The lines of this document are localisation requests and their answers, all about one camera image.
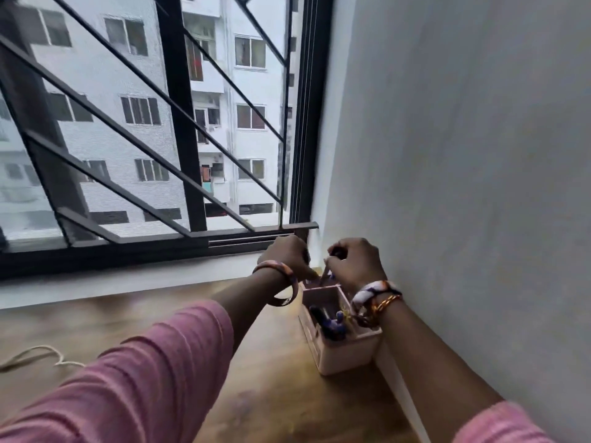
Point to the person's left hand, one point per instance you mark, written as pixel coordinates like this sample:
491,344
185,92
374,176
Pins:
286,256

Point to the person's right hand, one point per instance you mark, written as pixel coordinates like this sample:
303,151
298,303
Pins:
358,265

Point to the person's left fingers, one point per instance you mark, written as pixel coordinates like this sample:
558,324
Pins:
308,269

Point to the person's right fingers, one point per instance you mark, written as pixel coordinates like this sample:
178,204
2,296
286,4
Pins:
336,262

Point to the grey pen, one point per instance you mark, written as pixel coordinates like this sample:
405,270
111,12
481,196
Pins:
326,274

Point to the person's right forearm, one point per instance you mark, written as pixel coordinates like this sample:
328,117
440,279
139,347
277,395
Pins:
424,359

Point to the person's left forearm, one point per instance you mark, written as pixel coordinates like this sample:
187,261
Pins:
249,299

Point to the orange patterned bangle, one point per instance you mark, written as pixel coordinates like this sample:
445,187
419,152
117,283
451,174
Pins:
287,272

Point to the white and orange bangle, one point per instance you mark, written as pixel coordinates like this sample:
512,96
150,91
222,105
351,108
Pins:
374,288

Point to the blue pen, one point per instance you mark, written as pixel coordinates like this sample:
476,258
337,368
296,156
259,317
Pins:
325,320

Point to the yellow small item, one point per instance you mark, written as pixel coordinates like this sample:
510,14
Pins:
344,316

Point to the white desk organizer box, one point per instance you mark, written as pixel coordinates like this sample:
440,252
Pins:
341,355

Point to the white skirting board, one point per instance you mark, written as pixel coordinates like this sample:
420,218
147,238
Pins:
401,387

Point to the black window grille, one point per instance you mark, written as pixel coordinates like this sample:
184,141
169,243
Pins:
180,133

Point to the pink left sleeve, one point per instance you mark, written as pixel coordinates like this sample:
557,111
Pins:
138,378

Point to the pink sleeve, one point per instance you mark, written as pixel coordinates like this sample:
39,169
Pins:
138,378
503,426

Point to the pink right sleeve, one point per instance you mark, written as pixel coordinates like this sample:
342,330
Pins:
503,426

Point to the white apartment building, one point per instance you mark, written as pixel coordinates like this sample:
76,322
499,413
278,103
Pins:
115,87

